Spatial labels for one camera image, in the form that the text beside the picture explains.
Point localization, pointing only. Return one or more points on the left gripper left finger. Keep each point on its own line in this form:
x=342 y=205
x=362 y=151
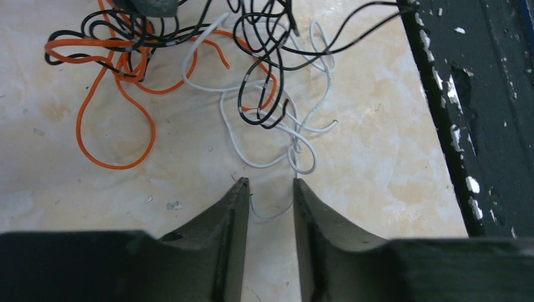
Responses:
x=203 y=260

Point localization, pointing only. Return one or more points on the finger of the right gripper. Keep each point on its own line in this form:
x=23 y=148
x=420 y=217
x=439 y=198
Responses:
x=149 y=8

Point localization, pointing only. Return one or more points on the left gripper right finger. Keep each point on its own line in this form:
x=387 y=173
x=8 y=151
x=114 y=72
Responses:
x=340 y=261

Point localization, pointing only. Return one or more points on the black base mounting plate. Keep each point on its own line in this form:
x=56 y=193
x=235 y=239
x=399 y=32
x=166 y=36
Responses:
x=475 y=60

